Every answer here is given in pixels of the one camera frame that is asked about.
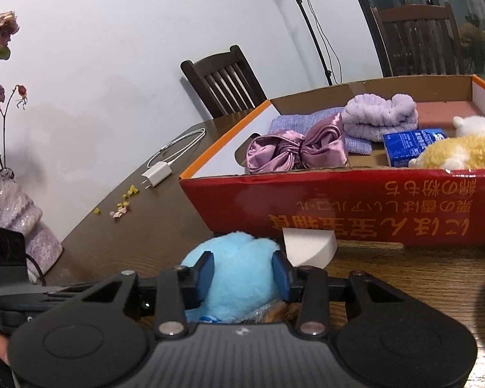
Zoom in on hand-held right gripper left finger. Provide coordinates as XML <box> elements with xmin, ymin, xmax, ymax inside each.
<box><xmin>62</xmin><ymin>252</ymin><xmax>215</xmax><ymax>339</ymax></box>

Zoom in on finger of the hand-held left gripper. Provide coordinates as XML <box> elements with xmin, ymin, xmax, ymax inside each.
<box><xmin>0</xmin><ymin>285</ymin><xmax>83</xmax><ymax>326</ymax></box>

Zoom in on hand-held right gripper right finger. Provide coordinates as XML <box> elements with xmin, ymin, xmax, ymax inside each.
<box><xmin>272</xmin><ymin>251</ymin><xmax>423</xmax><ymax>338</ymax></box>

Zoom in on blue plush toy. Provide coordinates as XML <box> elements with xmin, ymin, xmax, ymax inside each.
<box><xmin>181</xmin><ymin>231</ymin><xmax>284</xmax><ymax>324</ymax></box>

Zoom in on white foam sponge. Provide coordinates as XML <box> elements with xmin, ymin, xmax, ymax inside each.
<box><xmin>281</xmin><ymin>228</ymin><xmax>337</xmax><ymax>269</ymax></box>

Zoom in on red cardboard box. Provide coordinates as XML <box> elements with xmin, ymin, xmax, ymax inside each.
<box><xmin>179</xmin><ymin>73</ymin><xmax>485</xmax><ymax>248</ymax></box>

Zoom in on purple satin bow scrunchie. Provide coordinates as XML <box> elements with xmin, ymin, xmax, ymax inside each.
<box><xmin>246</xmin><ymin>111</ymin><xmax>348</xmax><ymax>172</ymax></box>

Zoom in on blue tissue packet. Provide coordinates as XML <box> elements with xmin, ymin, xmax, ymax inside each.
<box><xmin>382</xmin><ymin>128</ymin><xmax>449</xmax><ymax>168</ymax></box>

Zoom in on lavender fluffy headband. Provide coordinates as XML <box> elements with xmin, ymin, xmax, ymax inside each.
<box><xmin>341</xmin><ymin>93</ymin><xmax>420</xmax><ymax>143</ymax></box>

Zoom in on yellow white plush toy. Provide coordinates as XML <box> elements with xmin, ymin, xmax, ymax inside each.
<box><xmin>408</xmin><ymin>115</ymin><xmax>485</xmax><ymax>170</ymax></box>

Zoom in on person's left hand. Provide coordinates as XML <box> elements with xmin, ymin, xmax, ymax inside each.
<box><xmin>0</xmin><ymin>331</ymin><xmax>11</xmax><ymax>366</ymax></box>

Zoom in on mottled purple ceramic vase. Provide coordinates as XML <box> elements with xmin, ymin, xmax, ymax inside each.
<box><xmin>0</xmin><ymin>168</ymin><xmax>64</xmax><ymax>276</ymax></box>

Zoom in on fallen dried petals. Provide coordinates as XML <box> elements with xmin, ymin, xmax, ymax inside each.
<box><xmin>109</xmin><ymin>185</ymin><xmax>140</xmax><ymax>221</ymax></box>

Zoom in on lavender knitted cloth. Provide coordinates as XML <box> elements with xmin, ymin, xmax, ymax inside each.
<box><xmin>268</xmin><ymin>107</ymin><xmax>372</xmax><ymax>156</ymax></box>

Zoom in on dark wooden slatted chair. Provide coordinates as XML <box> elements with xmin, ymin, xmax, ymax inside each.
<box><xmin>370</xmin><ymin>1</ymin><xmax>467</xmax><ymax>77</ymax></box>
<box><xmin>180</xmin><ymin>45</ymin><xmax>268</xmax><ymax>120</ymax></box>

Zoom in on dried pink rose bouquet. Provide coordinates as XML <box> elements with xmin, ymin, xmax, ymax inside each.
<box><xmin>0</xmin><ymin>10</ymin><xmax>29</xmax><ymax>182</ymax></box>

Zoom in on white charger with cable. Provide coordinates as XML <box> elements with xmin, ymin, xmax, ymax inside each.
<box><xmin>141</xmin><ymin>127</ymin><xmax>207</xmax><ymax>190</ymax></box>

